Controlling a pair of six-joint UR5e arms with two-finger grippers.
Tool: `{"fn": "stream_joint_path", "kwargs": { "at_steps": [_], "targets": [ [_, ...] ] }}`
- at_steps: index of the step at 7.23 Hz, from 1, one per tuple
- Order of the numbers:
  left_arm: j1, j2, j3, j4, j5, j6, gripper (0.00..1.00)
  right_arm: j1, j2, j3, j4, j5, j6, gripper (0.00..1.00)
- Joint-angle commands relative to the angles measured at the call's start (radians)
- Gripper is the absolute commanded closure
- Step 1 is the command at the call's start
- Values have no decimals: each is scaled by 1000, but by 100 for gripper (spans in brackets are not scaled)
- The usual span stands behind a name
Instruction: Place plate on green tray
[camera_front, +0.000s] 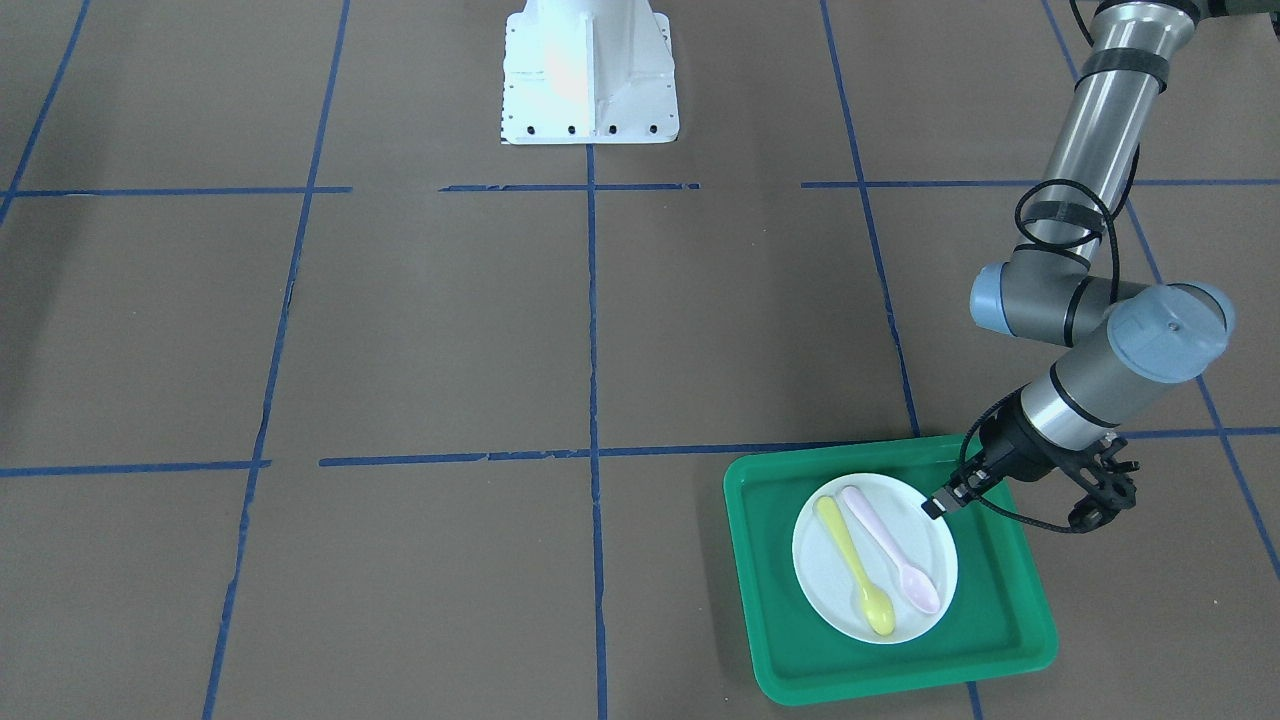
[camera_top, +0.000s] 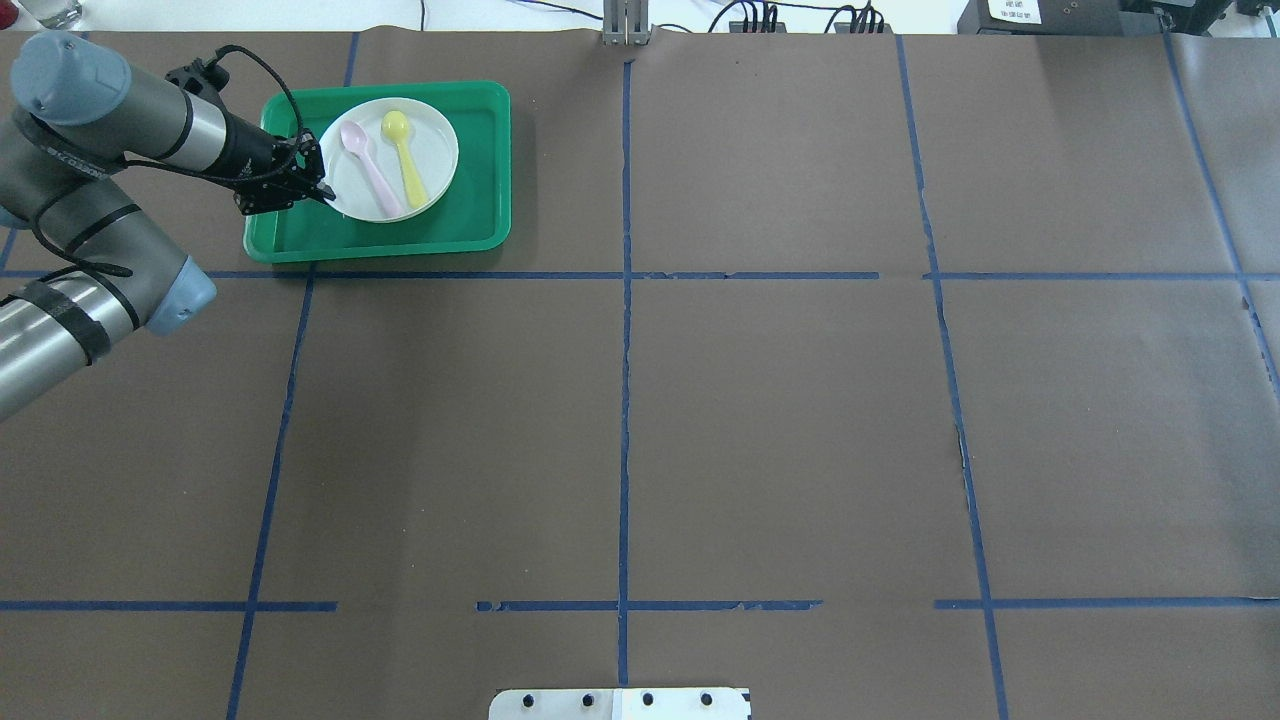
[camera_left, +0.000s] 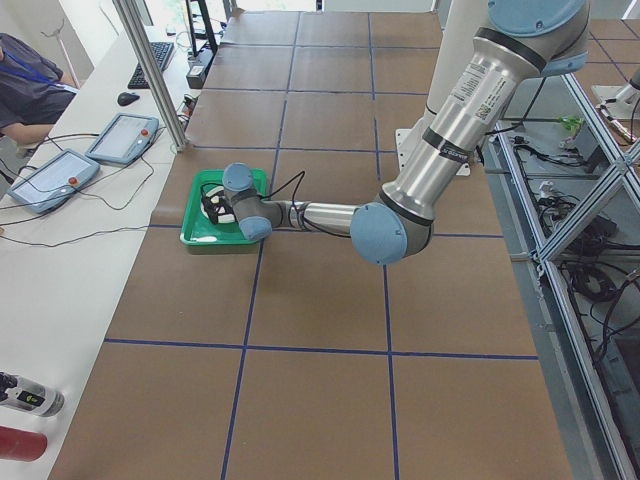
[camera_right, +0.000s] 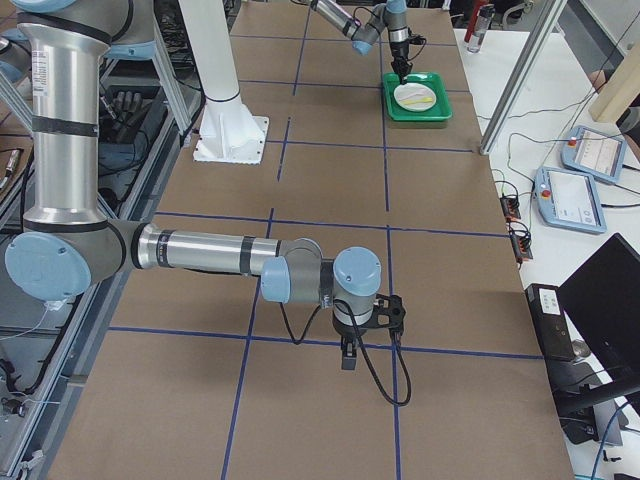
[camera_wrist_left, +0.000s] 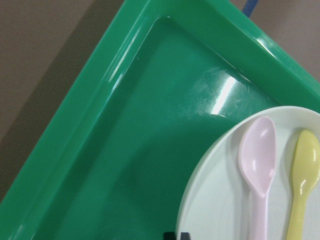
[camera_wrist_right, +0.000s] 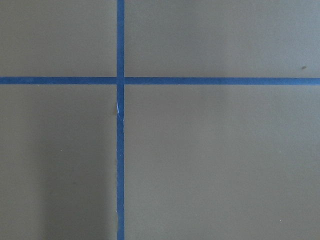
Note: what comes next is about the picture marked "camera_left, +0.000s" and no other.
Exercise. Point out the near teach pendant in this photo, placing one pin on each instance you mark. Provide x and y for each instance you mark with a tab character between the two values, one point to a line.
52	184

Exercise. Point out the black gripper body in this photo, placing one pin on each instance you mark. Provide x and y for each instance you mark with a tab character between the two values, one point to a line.
214	212

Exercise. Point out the white pedestal column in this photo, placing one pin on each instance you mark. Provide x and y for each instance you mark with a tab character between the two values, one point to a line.
456	49

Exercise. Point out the green plastic tray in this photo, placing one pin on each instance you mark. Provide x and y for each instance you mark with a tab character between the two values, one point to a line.
198	233

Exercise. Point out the aluminium frame post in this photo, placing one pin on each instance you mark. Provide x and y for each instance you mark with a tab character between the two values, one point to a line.
136	32

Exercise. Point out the far teach pendant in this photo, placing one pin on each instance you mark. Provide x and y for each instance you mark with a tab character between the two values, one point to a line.
124	139

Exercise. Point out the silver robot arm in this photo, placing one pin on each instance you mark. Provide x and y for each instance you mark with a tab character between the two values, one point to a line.
506	43

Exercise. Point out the white round plate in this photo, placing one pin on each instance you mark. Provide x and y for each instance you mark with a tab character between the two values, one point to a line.
222	212

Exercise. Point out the seated person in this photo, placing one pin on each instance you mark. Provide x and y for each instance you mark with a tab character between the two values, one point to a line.
35	92

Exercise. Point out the red bottle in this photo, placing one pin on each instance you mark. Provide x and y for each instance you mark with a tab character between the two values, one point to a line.
21	445

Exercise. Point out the black computer mouse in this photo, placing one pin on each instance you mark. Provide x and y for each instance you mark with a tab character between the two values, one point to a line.
127	98

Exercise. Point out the teach pendant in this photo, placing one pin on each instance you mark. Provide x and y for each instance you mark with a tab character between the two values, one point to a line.
52	184
124	139

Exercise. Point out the clear water bottle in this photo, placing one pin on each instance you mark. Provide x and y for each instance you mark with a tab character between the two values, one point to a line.
22	394

